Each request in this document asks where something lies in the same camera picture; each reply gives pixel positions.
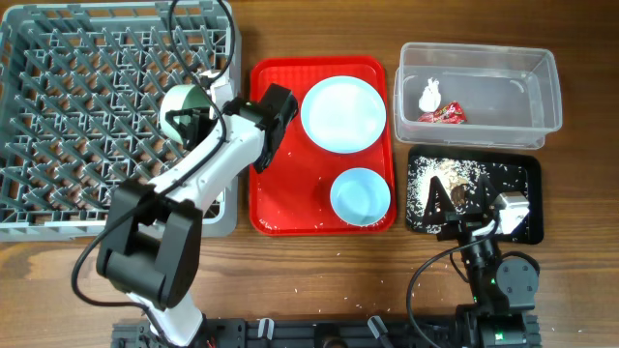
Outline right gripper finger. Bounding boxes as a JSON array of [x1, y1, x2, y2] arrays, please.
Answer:
[[476, 174, 498, 212], [423, 176, 456, 225]]

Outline red snack wrapper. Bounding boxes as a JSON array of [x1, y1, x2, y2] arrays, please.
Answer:
[[418, 101, 467, 125]]

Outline grey dishwasher rack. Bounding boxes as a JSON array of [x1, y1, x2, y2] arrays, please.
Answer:
[[1, 1, 241, 242]]

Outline red plastic tray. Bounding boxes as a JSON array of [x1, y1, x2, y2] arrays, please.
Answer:
[[249, 56, 397, 237]]

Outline clear plastic bin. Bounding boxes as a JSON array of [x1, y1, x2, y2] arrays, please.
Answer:
[[393, 43, 563, 149]]

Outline green bowl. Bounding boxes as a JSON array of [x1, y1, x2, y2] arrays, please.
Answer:
[[159, 84, 210, 144]]

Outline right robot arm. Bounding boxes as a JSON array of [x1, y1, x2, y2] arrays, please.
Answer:
[[423, 175, 540, 315]]

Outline light blue plate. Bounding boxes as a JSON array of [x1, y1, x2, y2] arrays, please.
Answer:
[[301, 75, 387, 155]]

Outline black plastic tray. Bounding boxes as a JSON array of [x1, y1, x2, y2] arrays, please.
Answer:
[[408, 145, 544, 245]]

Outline light blue bowl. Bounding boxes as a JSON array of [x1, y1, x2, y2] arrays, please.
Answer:
[[329, 167, 391, 227]]

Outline food scraps and rice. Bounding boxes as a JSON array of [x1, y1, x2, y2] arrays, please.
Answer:
[[405, 156, 528, 234]]

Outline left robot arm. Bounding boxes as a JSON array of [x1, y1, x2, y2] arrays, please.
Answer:
[[96, 83, 299, 347]]

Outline white napkin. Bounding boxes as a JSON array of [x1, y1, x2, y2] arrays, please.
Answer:
[[418, 77, 442, 113]]

